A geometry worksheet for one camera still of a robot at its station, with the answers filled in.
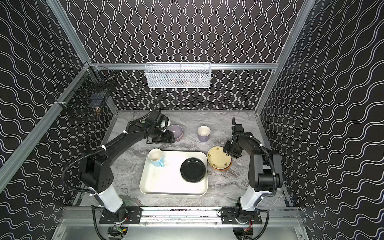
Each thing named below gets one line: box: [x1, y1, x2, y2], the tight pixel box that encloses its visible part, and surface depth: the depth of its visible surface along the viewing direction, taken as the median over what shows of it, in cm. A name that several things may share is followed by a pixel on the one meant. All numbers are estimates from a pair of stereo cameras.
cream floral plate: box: [207, 146, 232, 170], surface depth 95 cm
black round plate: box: [180, 157, 206, 183], surface depth 89 cm
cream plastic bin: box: [139, 150, 208, 197], surface depth 87 cm
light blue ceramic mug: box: [148, 148, 165, 167], surface depth 88 cm
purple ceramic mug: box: [197, 124, 211, 143], surface depth 103 cm
